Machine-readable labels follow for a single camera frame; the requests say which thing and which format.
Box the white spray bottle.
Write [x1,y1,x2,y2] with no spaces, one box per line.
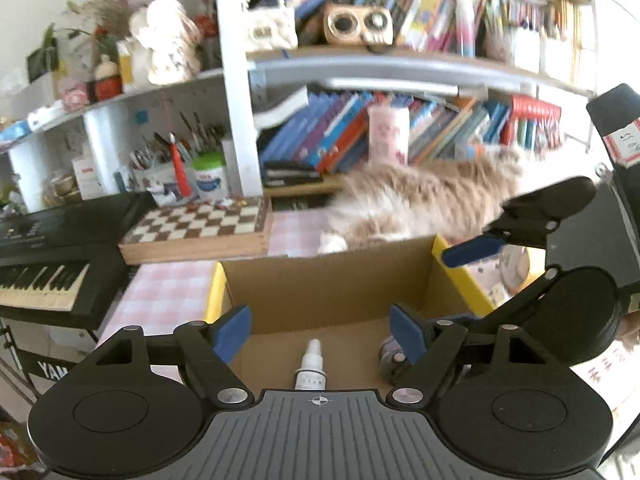
[294,338,327,391]

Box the pink printed cup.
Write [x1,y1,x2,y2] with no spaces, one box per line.
[367,105,411,166]

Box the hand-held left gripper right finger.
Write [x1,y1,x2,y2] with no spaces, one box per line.
[387,304,556,410]

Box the black keyboard stand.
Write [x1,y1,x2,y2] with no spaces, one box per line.
[0,317,96,403]

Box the colourful pencil holder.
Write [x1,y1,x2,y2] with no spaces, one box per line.
[515,117,561,151]

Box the white storage bin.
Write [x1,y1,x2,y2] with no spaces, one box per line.
[510,25,571,76]

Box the green lid white jar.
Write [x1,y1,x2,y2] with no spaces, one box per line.
[192,152,228,201]

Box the row of colourful books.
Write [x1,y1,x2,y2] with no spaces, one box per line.
[257,87,563,176]

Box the white quilted handbag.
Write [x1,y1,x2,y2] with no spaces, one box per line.
[242,0,298,51]

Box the white red label box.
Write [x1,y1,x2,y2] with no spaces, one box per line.
[72,157,108,201]

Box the dried flower bouquet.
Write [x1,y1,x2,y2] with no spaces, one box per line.
[65,0,136,46]

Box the pen holder with pens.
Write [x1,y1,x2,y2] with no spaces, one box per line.
[129,110,223,207]

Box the grey round object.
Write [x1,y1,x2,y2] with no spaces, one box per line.
[377,335,410,386]

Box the small pink box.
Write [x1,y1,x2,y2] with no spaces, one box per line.
[60,85,91,111]

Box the wooden retro radio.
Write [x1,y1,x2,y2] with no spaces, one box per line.
[322,4,393,47]

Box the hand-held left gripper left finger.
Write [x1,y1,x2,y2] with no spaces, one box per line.
[85,305,256,410]

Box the row of thin picture books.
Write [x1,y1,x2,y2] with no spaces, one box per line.
[280,0,591,76]

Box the yellow cardboard box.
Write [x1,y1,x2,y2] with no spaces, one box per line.
[204,232,497,396]

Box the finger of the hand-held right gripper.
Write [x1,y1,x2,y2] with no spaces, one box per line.
[425,266,560,327]
[442,176,598,269]

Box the thick red dictionary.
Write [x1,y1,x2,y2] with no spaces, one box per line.
[507,94,565,126]

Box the fluffy orange white cat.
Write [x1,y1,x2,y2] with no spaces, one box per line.
[317,152,523,256]

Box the black keyboard piano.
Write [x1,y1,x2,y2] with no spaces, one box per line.
[0,192,156,331]

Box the desktop with pink checkered tablecloth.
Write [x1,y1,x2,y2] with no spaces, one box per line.
[95,210,640,461]

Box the white bookshelf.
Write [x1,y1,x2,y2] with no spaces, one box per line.
[0,0,601,211]

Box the white pink rabbit figure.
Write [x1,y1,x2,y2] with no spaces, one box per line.
[129,0,201,86]

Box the red handled brush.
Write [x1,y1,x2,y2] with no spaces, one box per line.
[169,132,192,198]

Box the green potted plant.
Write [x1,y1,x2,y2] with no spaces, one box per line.
[27,22,61,83]

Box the red round doll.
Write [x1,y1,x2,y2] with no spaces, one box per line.
[94,55,123,101]

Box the wooden chess board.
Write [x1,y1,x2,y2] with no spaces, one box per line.
[118,195,273,266]

